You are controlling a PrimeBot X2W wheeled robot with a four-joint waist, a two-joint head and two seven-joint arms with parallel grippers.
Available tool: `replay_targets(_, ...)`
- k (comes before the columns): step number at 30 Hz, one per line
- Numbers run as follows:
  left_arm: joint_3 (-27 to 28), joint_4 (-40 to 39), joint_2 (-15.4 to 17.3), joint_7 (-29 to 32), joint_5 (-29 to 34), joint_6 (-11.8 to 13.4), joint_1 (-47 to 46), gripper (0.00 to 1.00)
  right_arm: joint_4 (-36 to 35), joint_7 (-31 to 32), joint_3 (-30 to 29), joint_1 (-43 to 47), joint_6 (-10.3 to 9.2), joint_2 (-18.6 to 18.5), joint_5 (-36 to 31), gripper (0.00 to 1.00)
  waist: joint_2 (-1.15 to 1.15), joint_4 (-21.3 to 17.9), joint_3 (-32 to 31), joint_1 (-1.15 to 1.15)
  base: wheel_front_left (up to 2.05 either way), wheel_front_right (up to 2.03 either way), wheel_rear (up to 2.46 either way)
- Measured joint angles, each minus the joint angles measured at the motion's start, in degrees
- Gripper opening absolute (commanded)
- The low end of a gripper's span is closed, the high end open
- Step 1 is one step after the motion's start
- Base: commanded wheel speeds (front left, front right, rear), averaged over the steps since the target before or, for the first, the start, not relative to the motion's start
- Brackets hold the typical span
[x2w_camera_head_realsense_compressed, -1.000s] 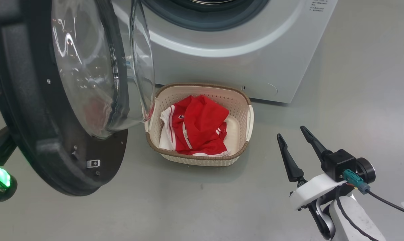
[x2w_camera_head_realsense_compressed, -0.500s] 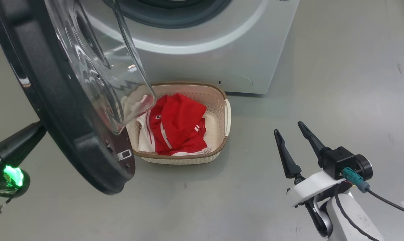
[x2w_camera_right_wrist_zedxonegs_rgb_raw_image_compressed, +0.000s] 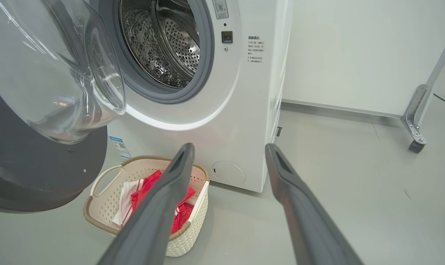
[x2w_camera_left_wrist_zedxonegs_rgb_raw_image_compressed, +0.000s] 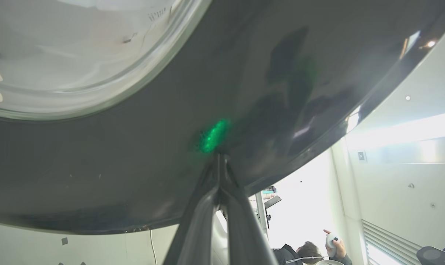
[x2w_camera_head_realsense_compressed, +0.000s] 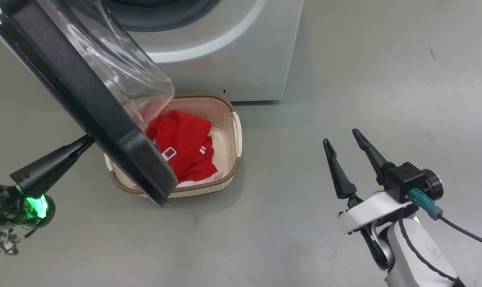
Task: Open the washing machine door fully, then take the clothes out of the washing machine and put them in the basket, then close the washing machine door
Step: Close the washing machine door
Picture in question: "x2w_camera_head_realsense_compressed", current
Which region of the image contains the cream perforated laundry basket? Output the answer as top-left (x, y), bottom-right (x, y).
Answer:
top-left (104, 94), bottom-right (243, 199)

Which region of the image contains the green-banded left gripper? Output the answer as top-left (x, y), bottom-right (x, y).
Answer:
top-left (0, 134), bottom-right (95, 229)

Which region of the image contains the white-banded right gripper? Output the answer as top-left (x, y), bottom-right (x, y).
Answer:
top-left (323, 128), bottom-right (444, 236)

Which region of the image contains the dark grey drum opening seal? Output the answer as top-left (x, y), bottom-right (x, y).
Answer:
top-left (101, 0), bottom-right (221, 32)

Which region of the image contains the black right camera cable teal plug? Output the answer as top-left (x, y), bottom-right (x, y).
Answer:
top-left (408, 188), bottom-right (482, 248)

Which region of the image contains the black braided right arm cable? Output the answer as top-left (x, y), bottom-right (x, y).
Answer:
top-left (399, 217), bottom-right (461, 284)

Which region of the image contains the red and white garment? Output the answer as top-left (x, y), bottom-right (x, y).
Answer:
top-left (145, 110), bottom-right (223, 188)

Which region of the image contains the black glass washing machine door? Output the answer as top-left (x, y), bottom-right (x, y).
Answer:
top-left (0, 0), bottom-right (178, 208)

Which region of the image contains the white front-load washing machine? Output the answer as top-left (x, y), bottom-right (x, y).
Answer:
top-left (101, 0), bottom-right (304, 102)

